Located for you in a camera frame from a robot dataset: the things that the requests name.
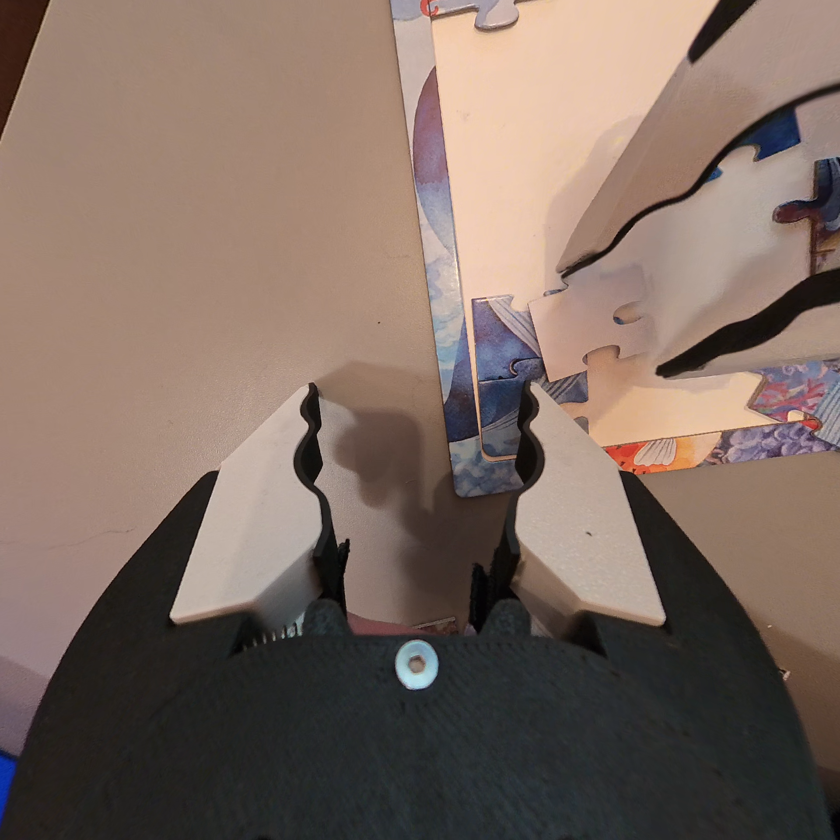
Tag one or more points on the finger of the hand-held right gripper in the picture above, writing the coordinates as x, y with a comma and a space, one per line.
722, 98
787, 341

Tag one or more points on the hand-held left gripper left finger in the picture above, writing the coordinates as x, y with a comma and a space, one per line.
256, 525

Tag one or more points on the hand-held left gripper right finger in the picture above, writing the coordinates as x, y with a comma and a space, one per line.
584, 525

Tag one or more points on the pink coral seahorse puzzle piece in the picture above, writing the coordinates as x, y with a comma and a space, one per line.
787, 394

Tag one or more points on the striped whale belly puzzle piece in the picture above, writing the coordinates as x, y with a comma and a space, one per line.
832, 413

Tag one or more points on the pale striped whale fin piece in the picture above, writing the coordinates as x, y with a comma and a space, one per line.
584, 328

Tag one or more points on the joined blue whale puzzle pieces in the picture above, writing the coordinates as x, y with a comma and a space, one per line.
499, 341

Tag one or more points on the sea print jigsaw puzzle board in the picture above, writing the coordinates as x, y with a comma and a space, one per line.
525, 164

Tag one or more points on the blue plastic bin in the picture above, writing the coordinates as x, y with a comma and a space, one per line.
5, 774

